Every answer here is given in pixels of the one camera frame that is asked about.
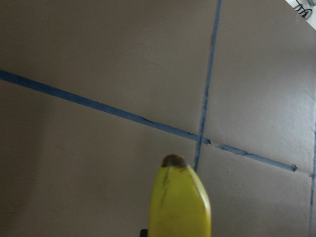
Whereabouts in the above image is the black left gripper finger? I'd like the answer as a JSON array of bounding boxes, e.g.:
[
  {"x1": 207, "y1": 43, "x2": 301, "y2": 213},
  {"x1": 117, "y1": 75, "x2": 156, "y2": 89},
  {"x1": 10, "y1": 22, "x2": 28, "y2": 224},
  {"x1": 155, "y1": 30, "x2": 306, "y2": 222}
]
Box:
[{"x1": 139, "y1": 229, "x2": 148, "y2": 237}]

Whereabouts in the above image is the yellow banana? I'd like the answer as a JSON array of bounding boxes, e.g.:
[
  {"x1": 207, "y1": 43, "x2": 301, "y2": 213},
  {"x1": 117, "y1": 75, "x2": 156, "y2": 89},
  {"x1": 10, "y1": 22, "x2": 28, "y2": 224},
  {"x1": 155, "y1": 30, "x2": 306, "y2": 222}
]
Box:
[{"x1": 148, "y1": 155, "x2": 211, "y2": 237}]

